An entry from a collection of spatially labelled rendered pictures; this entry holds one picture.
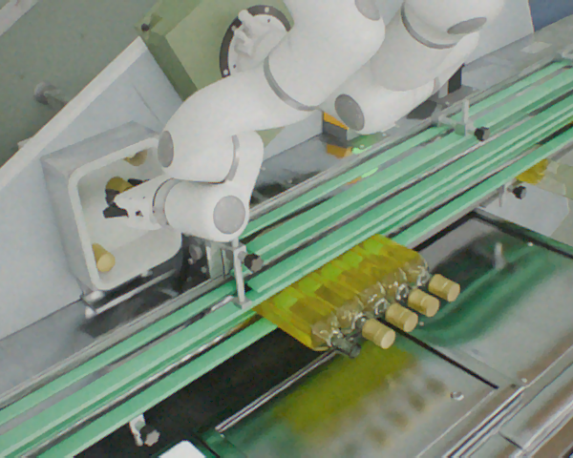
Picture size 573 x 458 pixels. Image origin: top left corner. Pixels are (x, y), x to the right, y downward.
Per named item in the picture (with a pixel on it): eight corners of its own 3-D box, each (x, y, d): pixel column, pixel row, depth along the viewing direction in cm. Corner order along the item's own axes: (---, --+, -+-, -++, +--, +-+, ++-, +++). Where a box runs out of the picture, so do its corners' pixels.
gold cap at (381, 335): (362, 341, 132) (381, 353, 129) (361, 324, 130) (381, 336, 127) (376, 331, 134) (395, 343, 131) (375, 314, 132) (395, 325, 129)
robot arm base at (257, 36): (203, 47, 123) (266, 72, 113) (250, -15, 124) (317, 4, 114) (254, 103, 134) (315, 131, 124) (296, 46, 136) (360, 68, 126)
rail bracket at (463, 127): (427, 126, 164) (479, 144, 155) (428, 93, 160) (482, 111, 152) (439, 119, 166) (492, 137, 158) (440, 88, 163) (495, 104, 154)
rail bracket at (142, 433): (104, 425, 133) (147, 469, 124) (95, 395, 129) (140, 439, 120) (124, 412, 135) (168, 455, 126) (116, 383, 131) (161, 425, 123)
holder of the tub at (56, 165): (77, 298, 135) (100, 318, 130) (39, 156, 121) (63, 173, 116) (159, 256, 144) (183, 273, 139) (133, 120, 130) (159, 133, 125)
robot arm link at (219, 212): (216, 123, 97) (276, 131, 103) (171, 121, 105) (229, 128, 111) (204, 243, 98) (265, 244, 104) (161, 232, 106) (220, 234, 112)
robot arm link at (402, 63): (384, 4, 94) (469, -49, 101) (322, 100, 116) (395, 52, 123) (435, 63, 93) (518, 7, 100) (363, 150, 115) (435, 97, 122)
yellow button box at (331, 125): (322, 132, 162) (348, 141, 157) (320, 97, 158) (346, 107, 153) (345, 120, 165) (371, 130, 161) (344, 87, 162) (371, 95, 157)
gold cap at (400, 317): (384, 324, 135) (404, 336, 132) (385, 308, 133) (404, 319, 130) (398, 315, 137) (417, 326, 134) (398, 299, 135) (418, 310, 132)
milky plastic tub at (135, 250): (71, 275, 132) (96, 297, 126) (39, 156, 120) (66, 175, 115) (156, 233, 141) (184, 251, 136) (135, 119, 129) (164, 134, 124)
